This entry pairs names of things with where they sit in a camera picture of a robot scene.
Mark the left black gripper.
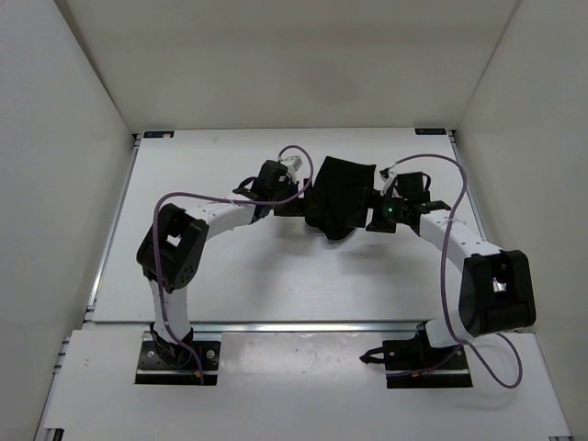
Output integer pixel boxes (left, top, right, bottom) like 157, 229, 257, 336
271, 178, 320, 217

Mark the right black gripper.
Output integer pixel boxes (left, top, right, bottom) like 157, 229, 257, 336
345, 188, 407, 234

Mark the black skirt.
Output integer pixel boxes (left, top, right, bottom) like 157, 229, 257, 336
304, 156, 376, 242

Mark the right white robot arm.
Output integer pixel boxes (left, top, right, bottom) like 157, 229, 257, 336
361, 172, 537, 368

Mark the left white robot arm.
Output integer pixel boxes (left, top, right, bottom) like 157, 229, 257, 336
136, 156, 311, 370

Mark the right blue corner label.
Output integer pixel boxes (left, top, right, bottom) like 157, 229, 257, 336
414, 128, 447, 136

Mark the blue corner label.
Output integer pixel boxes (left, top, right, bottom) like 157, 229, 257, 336
414, 128, 447, 136
142, 130, 175, 139

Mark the left blue corner label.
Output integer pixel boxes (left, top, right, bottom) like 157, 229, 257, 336
142, 130, 175, 139

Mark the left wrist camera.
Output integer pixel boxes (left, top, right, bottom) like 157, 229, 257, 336
278, 155, 302, 181

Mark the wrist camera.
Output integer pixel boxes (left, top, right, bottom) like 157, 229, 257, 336
379, 163, 398, 196
278, 155, 302, 181

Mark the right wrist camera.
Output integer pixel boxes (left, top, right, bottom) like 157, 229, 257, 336
379, 163, 398, 196

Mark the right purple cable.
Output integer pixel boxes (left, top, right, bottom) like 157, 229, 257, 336
385, 153, 523, 390

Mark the purple cable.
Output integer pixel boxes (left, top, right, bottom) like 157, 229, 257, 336
385, 153, 523, 390
153, 144, 315, 379

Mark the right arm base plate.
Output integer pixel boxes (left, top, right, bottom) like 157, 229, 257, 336
359, 331, 473, 390

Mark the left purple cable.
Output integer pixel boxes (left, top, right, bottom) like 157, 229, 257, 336
153, 144, 315, 379

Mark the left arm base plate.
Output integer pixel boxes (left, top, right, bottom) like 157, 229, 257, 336
134, 332, 221, 386

